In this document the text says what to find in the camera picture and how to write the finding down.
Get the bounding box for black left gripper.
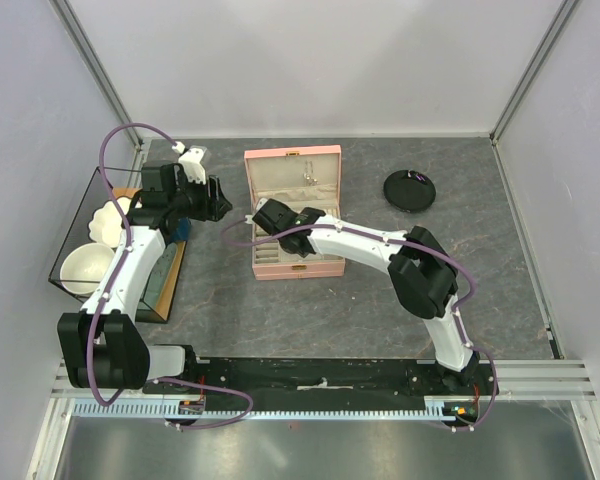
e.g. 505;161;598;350
168;171;232;223

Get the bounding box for pink jewelry box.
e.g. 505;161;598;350
244;145;345;280

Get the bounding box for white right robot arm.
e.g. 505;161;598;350
221;187;475;394

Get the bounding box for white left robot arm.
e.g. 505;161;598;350
57;161;232;393

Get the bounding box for blue mug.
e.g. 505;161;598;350
171;218;191;243

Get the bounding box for wooden board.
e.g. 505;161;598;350
107;187;187;324

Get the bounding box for white scalloped dish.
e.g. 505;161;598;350
88;200;123;249

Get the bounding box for white round bowl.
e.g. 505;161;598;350
60;243;114;295

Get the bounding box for black round plate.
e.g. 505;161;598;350
383;170;437;213

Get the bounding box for hair clips on plate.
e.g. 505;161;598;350
406;170;427;183

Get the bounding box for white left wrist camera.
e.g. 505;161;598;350
173;142;207;184

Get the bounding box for black wire rack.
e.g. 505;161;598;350
47;166;177;324

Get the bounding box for slotted cable duct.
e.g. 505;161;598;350
72;399;456;422

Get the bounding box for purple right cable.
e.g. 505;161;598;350
221;215;501;434

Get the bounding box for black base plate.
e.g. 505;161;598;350
142;355;499;414

